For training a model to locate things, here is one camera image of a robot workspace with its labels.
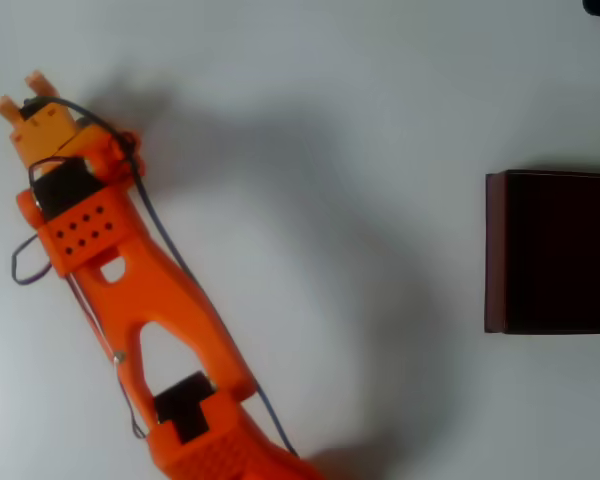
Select purple looped motor cable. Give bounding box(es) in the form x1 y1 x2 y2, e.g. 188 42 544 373
11 233 55 287

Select light orange camera mount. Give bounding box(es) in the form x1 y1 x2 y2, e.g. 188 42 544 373
10 98 77 168

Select thin motor wires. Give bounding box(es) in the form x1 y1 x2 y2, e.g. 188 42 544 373
65 273 149 440

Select red open box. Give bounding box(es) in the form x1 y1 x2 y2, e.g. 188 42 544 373
484 169 600 336

